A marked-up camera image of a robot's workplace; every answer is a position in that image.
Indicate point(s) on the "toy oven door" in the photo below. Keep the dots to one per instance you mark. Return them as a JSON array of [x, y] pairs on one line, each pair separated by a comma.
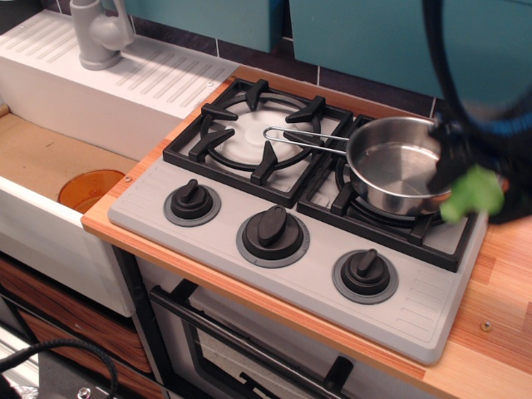
[[228, 359]]

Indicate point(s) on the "black middle stove knob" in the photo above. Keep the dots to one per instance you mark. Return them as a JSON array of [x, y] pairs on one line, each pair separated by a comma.
[[273, 238]]

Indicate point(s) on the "grey toy stove top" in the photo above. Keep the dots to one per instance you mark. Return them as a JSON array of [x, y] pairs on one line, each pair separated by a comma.
[[415, 321]]

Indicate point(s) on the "stainless steel saucepan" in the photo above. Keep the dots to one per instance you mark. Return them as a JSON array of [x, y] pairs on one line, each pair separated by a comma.
[[391, 160]]

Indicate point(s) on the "black burner grate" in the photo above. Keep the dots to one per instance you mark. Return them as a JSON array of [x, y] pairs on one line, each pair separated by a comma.
[[331, 199], [255, 142]]

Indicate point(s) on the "green plastic cauliflower toy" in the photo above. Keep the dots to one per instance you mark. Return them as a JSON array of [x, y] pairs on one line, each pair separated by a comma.
[[478, 190]]

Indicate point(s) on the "black left burner grate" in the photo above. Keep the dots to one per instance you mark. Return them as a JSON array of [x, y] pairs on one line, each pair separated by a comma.
[[255, 142]]

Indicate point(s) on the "black stove knob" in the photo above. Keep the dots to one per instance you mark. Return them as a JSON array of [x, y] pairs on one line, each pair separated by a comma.
[[365, 277], [192, 205], [273, 238]]

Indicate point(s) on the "wooden drawer fronts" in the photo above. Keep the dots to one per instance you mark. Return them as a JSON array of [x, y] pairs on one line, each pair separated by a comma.
[[44, 310]]

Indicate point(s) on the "black right stove knob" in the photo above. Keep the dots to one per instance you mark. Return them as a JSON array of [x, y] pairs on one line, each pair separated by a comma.
[[365, 277]]

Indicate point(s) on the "black right burner grate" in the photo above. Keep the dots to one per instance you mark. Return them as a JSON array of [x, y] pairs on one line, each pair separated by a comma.
[[331, 199]]

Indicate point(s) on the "teal wall cabinet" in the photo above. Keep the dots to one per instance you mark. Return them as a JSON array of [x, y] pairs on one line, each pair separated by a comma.
[[346, 45]]

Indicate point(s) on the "black left stove knob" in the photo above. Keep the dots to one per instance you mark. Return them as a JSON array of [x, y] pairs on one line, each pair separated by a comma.
[[192, 205]]

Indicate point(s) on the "white toy sink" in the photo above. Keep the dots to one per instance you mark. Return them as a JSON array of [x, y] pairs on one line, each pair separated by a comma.
[[59, 120]]

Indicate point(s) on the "grey toy faucet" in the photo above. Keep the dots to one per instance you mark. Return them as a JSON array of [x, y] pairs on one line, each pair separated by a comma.
[[100, 38]]

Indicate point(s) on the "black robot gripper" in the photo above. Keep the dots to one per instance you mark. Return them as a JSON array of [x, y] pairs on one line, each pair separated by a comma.
[[503, 146]]

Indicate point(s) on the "orange plastic plate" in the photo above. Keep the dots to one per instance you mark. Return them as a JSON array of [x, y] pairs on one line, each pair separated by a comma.
[[83, 191]]

